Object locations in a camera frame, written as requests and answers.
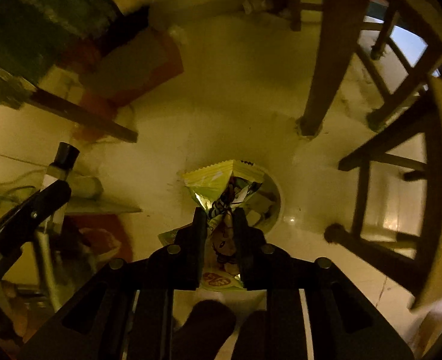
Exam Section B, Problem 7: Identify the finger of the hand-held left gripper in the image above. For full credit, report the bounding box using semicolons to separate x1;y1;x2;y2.
0;181;72;271

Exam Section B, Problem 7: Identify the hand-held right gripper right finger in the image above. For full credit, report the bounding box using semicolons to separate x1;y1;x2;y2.
236;208;429;360

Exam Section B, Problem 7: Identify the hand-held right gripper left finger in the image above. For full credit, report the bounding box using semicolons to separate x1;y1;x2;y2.
16;207;207;360

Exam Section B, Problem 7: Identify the white plastic basin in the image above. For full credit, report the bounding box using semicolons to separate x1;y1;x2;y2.
240;164;284;230

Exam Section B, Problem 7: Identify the yellow-green cartoon snack packet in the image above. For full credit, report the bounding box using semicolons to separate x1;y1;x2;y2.
157;159;265;293

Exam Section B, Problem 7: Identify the metal pole with black cap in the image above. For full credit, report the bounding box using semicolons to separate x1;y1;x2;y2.
31;142;81;310

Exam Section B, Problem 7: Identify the person's left foot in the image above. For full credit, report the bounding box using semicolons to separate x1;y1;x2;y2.
172;299;237;360

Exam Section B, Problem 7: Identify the person's foot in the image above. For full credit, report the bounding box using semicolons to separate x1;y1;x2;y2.
231;309;271;360
172;299;237;360

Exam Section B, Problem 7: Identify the person's right foot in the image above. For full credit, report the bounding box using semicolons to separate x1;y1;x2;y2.
231;309;271;360

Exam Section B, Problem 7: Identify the large wooden stool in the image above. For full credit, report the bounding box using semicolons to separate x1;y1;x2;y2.
323;77;442;310

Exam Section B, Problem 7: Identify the red cardboard box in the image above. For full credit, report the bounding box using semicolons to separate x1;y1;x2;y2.
74;29;185;110

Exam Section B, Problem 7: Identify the wooden table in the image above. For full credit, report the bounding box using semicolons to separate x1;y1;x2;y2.
25;0;372;144

